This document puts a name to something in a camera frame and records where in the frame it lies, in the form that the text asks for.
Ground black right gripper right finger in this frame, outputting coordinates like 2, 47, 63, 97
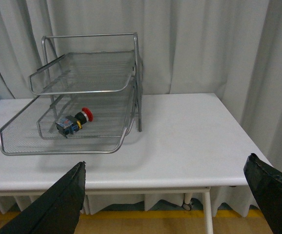
243, 153, 282, 234

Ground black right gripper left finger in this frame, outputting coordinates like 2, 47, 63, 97
0, 161, 86, 234

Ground red emergency stop button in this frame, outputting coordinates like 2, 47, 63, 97
56, 107, 94, 137

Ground caster wheel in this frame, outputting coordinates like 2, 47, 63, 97
182, 193, 193, 211

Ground grey white curtain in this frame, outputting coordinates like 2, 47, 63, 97
0, 0, 282, 217

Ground white table leg frame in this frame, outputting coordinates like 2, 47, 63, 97
0, 186, 215, 234

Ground silver rack frame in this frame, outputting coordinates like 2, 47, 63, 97
41, 32, 142, 132

